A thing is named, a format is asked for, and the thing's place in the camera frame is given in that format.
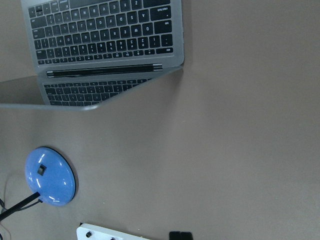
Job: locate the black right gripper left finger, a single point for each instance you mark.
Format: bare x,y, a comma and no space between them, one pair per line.
175,235

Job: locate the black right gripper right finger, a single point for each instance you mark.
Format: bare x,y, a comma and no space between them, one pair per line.
186,236

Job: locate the grey laptop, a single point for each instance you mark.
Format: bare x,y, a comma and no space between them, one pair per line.
85,52

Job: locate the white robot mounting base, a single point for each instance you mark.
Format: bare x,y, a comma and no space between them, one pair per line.
93,232

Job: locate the blue desk lamp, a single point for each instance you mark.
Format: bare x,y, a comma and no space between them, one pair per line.
50,179

